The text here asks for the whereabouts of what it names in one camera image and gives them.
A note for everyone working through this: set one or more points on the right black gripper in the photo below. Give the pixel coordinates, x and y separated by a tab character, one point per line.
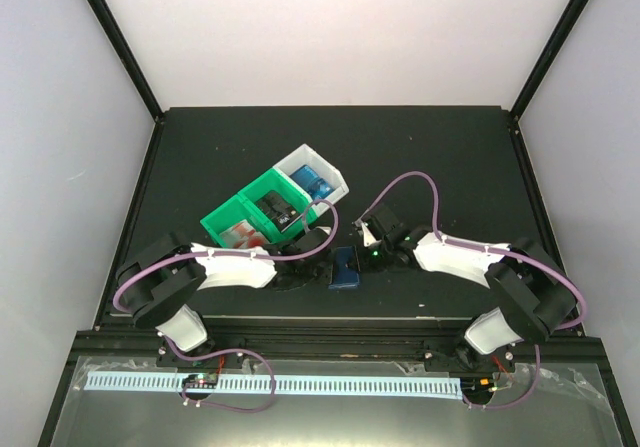
365	267

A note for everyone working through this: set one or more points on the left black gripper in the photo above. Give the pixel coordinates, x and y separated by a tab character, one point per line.
326	274

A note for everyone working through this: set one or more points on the blue card holder wallet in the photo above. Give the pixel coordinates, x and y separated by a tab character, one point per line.
345	270

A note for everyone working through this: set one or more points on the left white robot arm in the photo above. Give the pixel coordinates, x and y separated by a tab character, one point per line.
155	286

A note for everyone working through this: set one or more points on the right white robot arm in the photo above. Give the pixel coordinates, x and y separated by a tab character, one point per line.
530	291

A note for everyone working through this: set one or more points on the black cards in green bin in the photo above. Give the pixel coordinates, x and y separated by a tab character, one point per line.
278	210

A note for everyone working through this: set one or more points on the orange cards in near bin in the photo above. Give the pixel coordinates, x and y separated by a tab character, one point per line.
243	235

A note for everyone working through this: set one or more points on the blue cards in white bin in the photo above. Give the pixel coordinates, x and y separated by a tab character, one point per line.
313	184

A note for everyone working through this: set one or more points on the middle green plastic bin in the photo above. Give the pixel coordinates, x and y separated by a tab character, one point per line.
272	179

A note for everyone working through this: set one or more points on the green plastic bin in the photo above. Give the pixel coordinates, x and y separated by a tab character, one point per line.
233	211
272	179

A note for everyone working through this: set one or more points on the near green plastic bin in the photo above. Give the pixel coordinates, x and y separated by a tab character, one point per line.
233	211

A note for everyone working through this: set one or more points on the white plastic bin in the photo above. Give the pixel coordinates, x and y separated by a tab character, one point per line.
305	155

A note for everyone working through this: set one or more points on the left controller board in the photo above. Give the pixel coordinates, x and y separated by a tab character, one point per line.
200	381

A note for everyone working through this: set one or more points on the controller board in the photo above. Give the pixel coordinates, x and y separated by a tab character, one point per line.
484	385
200	381

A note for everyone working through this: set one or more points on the right controller board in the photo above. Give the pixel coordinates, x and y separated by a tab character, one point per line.
484	385

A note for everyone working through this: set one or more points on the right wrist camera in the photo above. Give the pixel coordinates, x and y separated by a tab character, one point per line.
380	226

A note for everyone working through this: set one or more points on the white slotted cable duct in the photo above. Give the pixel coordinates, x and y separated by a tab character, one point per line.
305	385

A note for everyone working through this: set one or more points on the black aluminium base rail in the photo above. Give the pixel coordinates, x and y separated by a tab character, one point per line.
284	339

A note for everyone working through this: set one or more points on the right frame post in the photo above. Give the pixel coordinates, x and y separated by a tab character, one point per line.
559	35

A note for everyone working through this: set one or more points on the frame post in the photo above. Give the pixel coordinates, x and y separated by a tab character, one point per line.
559	35
118	41

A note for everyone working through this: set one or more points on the left frame post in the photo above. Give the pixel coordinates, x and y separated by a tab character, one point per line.
118	41

